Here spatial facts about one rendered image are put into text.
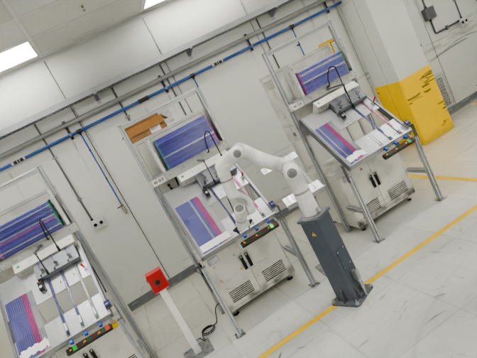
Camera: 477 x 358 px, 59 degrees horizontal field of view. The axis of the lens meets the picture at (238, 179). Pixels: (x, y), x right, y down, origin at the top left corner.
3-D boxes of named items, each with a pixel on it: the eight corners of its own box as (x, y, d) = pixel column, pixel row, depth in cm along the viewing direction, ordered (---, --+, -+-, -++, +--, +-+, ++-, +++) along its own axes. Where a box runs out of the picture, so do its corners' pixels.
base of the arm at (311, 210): (330, 206, 301) (319, 183, 297) (316, 219, 289) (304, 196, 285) (309, 209, 315) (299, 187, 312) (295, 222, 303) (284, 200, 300)
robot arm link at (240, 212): (245, 210, 312) (233, 215, 311) (243, 200, 302) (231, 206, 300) (250, 219, 308) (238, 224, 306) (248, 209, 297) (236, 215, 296)
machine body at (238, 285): (298, 276, 384) (267, 217, 372) (232, 319, 367) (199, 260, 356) (272, 260, 446) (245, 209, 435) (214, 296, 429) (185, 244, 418)
